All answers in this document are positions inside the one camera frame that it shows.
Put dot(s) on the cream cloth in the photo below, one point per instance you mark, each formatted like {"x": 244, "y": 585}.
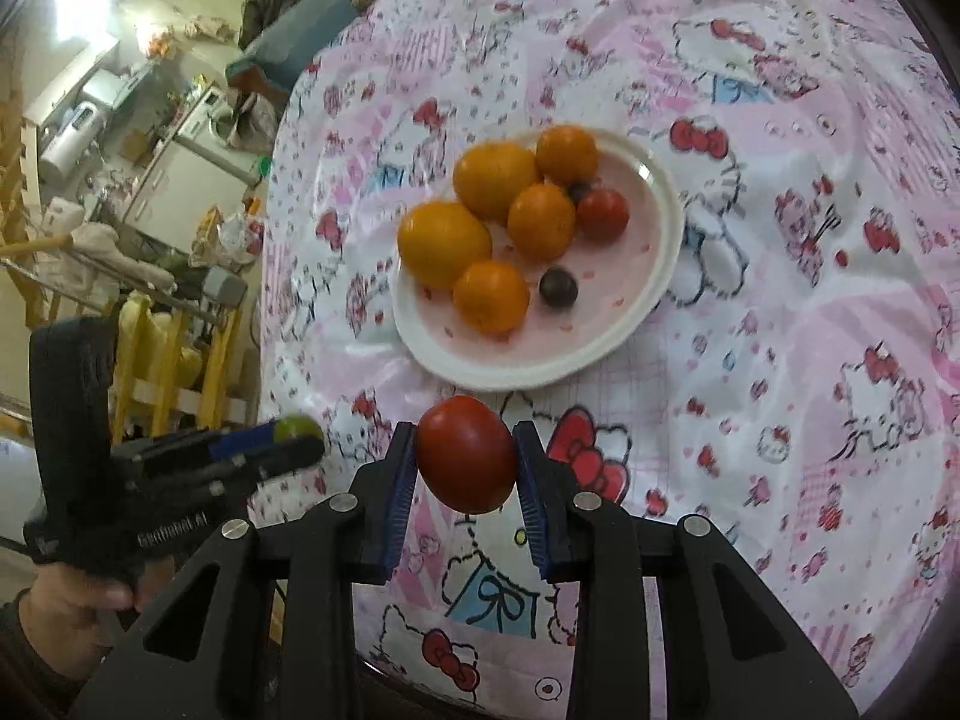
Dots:
{"x": 90, "y": 240}

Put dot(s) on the small green fruit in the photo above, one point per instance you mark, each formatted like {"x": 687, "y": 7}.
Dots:
{"x": 300, "y": 426}

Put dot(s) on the small red tomato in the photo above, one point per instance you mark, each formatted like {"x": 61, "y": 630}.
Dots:
{"x": 602, "y": 214}

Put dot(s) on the person's left forearm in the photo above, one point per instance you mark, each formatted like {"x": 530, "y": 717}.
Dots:
{"x": 37, "y": 664}

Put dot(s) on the white cabinet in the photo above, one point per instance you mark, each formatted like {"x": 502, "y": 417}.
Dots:
{"x": 180, "y": 165}

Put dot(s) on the small orange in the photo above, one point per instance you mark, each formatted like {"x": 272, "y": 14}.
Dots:
{"x": 491, "y": 297}
{"x": 566, "y": 154}
{"x": 541, "y": 223}

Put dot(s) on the teal pillow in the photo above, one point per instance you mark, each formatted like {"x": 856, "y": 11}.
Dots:
{"x": 300, "y": 30}

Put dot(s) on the white and pink plate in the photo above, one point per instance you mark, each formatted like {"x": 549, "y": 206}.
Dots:
{"x": 592, "y": 337}

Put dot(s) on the person's left hand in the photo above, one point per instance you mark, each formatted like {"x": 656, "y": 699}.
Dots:
{"x": 82, "y": 604}

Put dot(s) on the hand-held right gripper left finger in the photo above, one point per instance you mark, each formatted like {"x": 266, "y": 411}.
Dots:
{"x": 396, "y": 510}

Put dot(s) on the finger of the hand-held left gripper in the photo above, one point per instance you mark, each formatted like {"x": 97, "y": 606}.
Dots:
{"x": 232, "y": 444}
{"x": 285, "y": 459}

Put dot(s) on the large orange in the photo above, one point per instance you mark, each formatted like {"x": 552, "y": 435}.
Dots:
{"x": 495, "y": 180}
{"x": 444, "y": 244}

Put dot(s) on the grey box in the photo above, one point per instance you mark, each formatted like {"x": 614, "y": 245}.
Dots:
{"x": 225, "y": 285}

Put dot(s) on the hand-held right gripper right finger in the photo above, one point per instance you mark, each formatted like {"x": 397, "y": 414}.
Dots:
{"x": 540, "y": 517}

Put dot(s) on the pink cartoon printed blanket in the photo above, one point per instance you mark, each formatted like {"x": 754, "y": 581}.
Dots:
{"x": 750, "y": 390}

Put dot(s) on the large red tomato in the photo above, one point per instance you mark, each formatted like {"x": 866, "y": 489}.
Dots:
{"x": 466, "y": 454}

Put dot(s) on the white kitchen appliance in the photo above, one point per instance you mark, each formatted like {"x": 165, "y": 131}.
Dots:
{"x": 71, "y": 142}

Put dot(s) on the white plastic bag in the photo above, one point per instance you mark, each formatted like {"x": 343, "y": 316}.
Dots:
{"x": 232, "y": 236}

